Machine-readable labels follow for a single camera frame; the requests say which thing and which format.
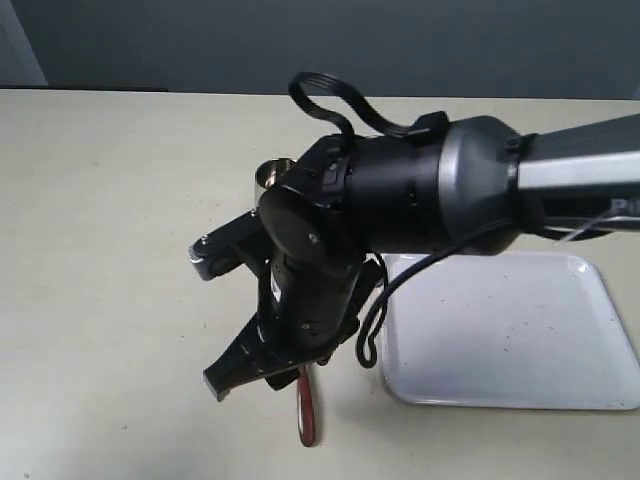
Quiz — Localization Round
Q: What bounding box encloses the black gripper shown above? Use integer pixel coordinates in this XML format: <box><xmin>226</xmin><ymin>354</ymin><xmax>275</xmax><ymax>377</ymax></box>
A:
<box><xmin>203</xmin><ymin>186</ymin><xmax>385</xmax><ymax>402</ymax></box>

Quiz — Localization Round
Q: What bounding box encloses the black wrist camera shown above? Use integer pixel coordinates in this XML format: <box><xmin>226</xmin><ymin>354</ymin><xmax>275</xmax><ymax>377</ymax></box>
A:
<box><xmin>188</xmin><ymin>210</ymin><xmax>271</xmax><ymax>281</ymax></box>

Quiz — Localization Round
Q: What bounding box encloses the white plastic tray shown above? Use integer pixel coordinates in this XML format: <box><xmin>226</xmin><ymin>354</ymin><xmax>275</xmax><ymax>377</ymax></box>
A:
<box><xmin>378</xmin><ymin>252</ymin><xmax>639</xmax><ymax>410</ymax></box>

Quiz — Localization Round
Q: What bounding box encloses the dark red wooden spoon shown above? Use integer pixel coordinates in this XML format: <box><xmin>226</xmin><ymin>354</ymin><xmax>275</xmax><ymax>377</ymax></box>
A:
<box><xmin>296</xmin><ymin>365</ymin><xmax>316</xmax><ymax>448</ymax></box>

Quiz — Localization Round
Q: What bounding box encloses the steel cup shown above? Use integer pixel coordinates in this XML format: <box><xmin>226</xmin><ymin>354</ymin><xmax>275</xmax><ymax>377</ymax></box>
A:
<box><xmin>254</xmin><ymin>158</ymin><xmax>295</xmax><ymax>204</ymax></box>

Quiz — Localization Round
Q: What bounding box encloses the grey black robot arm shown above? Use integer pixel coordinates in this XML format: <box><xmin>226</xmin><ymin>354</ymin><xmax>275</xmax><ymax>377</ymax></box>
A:
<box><xmin>190</xmin><ymin>112</ymin><xmax>639</xmax><ymax>400</ymax></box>

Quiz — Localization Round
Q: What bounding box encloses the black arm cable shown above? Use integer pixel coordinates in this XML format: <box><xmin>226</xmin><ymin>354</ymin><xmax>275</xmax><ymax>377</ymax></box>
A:
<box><xmin>288</xmin><ymin>72</ymin><xmax>621</xmax><ymax>371</ymax></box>

